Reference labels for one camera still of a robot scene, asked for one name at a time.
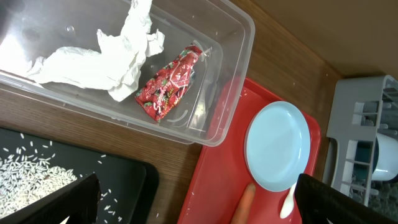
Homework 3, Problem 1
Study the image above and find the orange carrot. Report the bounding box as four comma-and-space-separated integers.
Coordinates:
230, 183, 256, 224

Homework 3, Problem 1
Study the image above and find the red snack wrapper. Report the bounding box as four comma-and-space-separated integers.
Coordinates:
135, 45, 203, 122

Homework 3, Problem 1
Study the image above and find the clear plastic waste bin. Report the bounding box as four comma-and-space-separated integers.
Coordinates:
0, 0, 256, 147

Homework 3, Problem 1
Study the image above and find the white crumpled tissue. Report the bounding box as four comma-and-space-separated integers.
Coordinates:
24, 0, 165, 102

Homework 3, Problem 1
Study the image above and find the light blue plate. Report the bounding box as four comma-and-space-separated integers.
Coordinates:
244, 101, 310, 192

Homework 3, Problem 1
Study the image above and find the white plastic spoon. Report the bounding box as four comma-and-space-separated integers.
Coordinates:
279, 183, 297, 219

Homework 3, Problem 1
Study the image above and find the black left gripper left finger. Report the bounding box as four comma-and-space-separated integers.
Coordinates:
1, 174, 101, 224

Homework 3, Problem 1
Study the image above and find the grey dishwasher rack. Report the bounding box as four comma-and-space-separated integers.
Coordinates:
323, 75, 397, 221

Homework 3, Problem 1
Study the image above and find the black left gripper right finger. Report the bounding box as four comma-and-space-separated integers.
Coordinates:
294, 174, 397, 224

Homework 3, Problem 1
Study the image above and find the white rice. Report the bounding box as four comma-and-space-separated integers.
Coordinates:
0, 132, 124, 224

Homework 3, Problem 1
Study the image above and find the black waste tray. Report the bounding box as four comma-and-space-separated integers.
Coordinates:
1, 128, 159, 223

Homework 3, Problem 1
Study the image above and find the blue bowl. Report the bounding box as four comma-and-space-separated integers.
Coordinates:
372, 133, 397, 181

